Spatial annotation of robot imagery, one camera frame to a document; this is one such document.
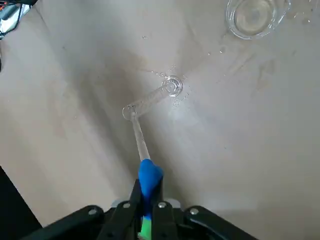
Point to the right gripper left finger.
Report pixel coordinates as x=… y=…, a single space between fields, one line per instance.
x=120 y=222

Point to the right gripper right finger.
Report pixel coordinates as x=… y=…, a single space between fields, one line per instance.
x=165 y=225

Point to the glass pipette with blue bulb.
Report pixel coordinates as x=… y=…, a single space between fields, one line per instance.
x=150 y=177

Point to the clear glass beaker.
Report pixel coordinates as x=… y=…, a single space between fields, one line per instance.
x=252 y=20

